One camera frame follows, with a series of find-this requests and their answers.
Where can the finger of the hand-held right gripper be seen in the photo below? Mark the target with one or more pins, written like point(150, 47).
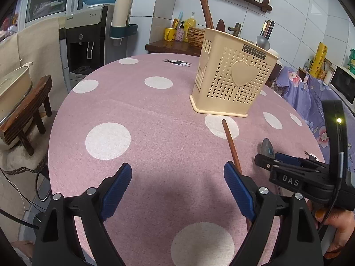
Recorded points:
point(266, 161)
point(289, 158)

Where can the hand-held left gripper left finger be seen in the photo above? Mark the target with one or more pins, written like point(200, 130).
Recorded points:
point(118, 191)

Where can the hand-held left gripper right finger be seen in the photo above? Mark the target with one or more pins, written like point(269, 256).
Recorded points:
point(240, 191)

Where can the shiny metal spoon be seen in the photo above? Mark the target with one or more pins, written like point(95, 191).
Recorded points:
point(267, 147)

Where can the cream plastic utensil holder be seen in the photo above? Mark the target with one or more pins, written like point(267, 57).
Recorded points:
point(222, 88)

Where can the matte silver spoon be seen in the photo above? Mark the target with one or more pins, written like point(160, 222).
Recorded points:
point(263, 43)

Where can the black chopstick with silver band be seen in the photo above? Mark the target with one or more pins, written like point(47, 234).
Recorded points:
point(263, 29)

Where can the dark wooden spoon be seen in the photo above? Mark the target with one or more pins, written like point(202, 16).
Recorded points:
point(220, 25)

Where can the person's right hand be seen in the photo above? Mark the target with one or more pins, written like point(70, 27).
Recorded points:
point(342, 227)

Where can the purple floral cloth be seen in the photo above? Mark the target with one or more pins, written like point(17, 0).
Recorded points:
point(305, 97)

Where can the pink polka dot tablecloth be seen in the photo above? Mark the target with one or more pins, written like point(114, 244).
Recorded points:
point(152, 116)

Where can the cream and brown container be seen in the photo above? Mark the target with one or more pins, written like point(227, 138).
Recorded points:
point(274, 72)

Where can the white microwave oven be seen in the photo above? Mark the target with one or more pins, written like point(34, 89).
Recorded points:
point(344, 84)

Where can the yellow printed packet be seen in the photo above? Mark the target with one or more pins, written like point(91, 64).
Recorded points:
point(318, 61)

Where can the dark wooden stool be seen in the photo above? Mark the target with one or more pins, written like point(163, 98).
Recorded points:
point(30, 102)

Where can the brass faucet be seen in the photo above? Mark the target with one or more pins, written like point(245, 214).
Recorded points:
point(235, 29)

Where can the wicker basket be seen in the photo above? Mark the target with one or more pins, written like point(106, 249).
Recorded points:
point(195, 37)

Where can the cream cooking pot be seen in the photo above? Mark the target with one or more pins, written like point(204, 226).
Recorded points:
point(14, 86)

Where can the dark wooden counter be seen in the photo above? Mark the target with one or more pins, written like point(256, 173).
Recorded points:
point(166, 47)

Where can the pink patterned pump bottle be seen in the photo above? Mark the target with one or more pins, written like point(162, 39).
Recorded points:
point(180, 34)

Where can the white water dispenser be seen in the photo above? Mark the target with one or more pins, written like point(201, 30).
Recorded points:
point(83, 41)

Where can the yellow soap pump bottle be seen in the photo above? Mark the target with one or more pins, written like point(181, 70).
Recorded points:
point(190, 23)

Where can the yellow cup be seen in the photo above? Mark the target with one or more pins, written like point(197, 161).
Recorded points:
point(170, 34)

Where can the beige cloth cover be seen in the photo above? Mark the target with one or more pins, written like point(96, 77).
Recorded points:
point(33, 50)

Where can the light blue tube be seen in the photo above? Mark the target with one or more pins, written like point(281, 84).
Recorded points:
point(180, 16)

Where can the blue wall holder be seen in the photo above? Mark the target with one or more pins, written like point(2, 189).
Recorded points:
point(122, 32)

